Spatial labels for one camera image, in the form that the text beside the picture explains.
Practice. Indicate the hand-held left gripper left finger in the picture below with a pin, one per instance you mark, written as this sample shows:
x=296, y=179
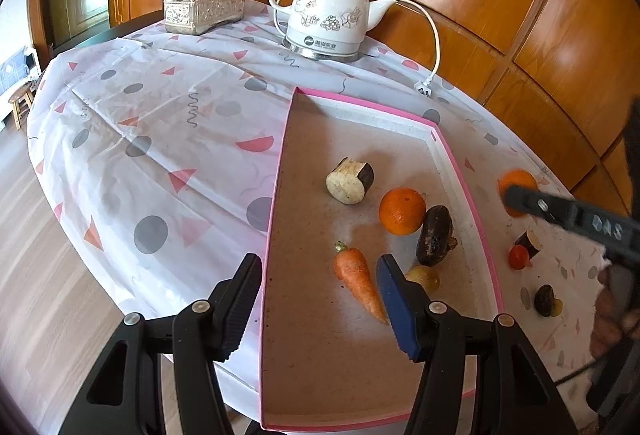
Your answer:
x=240, y=310

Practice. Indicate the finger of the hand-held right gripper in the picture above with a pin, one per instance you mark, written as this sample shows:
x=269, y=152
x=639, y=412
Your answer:
x=575, y=220

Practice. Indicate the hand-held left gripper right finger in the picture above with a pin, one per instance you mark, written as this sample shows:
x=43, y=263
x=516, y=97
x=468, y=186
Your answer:
x=397, y=310

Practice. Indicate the yellow-green round fruit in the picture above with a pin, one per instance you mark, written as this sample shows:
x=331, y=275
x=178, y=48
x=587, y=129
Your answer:
x=425, y=277

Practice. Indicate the eggplant piece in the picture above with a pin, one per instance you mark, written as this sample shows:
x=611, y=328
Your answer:
x=529, y=240
x=347, y=185

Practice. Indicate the carrot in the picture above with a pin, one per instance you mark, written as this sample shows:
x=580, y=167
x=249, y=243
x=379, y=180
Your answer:
x=357, y=275

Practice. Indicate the red tomato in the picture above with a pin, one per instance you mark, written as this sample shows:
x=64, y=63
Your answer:
x=519, y=258

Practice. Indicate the orange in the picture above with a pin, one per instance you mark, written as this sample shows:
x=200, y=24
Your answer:
x=520, y=177
x=401, y=211

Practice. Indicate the small yellow fruit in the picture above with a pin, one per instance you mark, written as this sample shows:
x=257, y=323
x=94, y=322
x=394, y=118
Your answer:
x=557, y=308

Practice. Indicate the pink-edged shallow box tray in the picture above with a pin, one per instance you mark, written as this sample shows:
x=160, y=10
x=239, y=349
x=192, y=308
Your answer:
x=310, y=340

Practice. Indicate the dark wrinkled passion fruit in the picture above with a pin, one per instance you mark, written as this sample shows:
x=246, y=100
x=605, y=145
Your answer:
x=434, y=235
x=543, y=299

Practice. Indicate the person's right hand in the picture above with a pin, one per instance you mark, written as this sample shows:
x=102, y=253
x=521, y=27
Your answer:
x=605, y=325

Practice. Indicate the white patterned tablecloth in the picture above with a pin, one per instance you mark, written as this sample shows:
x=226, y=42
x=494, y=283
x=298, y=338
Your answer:
x=125, y=115

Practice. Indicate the silver kettle base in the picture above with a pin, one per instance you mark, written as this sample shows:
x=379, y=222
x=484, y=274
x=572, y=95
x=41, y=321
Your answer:
x=320, y=55

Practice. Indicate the silver embossed tissue box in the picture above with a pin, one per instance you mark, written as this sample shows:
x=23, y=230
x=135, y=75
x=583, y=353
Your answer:
x=205, y=10

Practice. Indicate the white floral ceramic kettle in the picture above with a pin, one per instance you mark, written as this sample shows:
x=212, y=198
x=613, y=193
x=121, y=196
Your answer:
x=330, y=15

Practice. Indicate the small wooden stool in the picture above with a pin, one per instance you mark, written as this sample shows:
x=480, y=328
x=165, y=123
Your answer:
x=20, y=97

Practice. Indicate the blue plaid sofa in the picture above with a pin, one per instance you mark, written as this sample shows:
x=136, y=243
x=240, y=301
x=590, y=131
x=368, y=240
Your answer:
x=12, y=70

